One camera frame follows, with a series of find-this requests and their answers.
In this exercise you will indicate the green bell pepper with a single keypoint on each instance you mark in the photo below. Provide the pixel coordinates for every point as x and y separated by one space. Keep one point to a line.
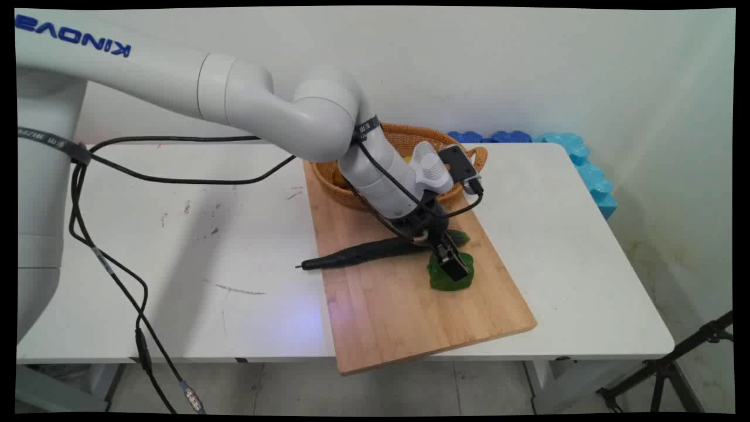
439 281

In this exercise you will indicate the black tripod stand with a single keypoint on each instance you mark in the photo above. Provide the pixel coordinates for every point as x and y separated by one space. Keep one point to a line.
662 369

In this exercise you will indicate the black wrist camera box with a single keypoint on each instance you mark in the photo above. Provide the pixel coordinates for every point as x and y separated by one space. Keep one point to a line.
458 164

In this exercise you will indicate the dark blue foam mat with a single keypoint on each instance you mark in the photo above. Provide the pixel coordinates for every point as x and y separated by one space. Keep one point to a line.
498 137

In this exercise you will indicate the woven wicker basket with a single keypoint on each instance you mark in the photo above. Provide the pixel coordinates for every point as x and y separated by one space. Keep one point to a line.
422 136

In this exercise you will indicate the white table leg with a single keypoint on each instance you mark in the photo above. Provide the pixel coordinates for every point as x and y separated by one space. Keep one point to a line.
562 387

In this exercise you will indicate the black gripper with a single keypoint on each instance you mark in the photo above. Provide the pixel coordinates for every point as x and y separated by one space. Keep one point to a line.
425 221

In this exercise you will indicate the long dark green cucumber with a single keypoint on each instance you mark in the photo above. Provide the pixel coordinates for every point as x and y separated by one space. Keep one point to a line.
351 255

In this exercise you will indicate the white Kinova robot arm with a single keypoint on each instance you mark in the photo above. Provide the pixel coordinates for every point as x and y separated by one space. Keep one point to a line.
146 76

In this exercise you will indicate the yellow-brown potato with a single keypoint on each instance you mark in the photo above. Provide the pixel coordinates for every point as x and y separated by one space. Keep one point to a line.
338 176

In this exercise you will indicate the light blue foam mat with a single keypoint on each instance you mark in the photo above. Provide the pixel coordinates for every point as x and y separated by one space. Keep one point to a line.
592 176

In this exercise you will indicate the bamboo cutting board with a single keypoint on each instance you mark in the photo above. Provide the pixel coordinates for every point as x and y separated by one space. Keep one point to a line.
398 310

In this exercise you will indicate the grey table leg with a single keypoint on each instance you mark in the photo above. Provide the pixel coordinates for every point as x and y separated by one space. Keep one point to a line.
53 392

